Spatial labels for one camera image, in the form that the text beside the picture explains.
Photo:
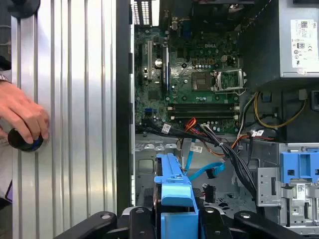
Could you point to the grey power supply unit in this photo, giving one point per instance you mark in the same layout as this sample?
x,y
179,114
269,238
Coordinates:
x,y
294,37

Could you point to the metal socket cover frame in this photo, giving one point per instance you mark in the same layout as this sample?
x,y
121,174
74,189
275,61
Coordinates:
x,y
241,82

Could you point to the hard disk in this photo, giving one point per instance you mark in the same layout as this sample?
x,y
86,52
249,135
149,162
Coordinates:
x,y
174,196

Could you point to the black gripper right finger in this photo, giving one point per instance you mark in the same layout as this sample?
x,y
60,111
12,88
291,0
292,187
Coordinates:
x,y
214,224

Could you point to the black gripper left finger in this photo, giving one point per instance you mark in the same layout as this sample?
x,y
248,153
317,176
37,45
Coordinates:
x,y
142,224

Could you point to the perforated metal disk bay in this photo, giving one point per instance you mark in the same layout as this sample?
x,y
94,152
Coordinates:
x,y
147,179

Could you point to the blue plastic drive latch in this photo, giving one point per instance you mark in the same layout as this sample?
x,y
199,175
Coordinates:
x,y
289,166

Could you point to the green Dell motherboard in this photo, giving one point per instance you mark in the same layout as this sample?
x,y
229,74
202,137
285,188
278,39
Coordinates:
x,y
189,49

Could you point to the person's bare hand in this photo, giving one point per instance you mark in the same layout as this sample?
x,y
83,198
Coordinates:
x,y
22,112

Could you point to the black RAM slot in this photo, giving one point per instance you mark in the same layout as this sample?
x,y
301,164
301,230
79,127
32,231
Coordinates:
x,y
199,117
199,109
199,113
199,105

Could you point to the silver metal drive cage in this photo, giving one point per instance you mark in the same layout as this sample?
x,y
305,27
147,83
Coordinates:
x,y
266,186

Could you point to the CPU socket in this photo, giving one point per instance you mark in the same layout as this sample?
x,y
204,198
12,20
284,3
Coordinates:
x,y
201,81

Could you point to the grey expansion slot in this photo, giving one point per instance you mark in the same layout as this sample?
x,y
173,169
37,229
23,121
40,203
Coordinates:
x,y
149,59

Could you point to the black open PC case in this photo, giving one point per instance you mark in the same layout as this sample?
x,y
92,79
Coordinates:
x,y
123,99

